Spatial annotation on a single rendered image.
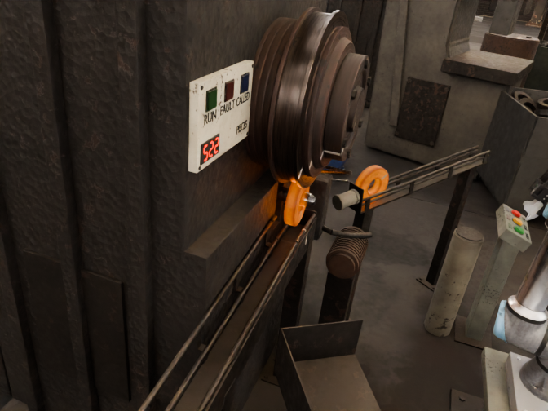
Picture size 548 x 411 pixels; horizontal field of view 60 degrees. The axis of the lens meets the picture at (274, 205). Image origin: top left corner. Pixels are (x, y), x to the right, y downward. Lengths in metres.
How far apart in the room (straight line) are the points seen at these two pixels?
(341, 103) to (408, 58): 2.87
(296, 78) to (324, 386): 0.70
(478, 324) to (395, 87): 2.26
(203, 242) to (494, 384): 1.11
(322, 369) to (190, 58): 0.76
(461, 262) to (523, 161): 1.38
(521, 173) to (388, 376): 1.80
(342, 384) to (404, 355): 1.04
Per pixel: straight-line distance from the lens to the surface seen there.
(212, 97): 0.94
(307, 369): 1.18
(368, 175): 1.80
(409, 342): 2.27
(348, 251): 1.75
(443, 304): 2.24
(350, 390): 1.18
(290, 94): 1.10
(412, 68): 4.02
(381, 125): 4.18
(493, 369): 1.85
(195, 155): 0.94
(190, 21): 0.89
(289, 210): 1.37
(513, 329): 1.63
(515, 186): 3.44
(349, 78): 1.18
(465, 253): 2.09
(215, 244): 1.08
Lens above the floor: 1.47
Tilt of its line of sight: 28 degrees down
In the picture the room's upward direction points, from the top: 6 degrees clockwise
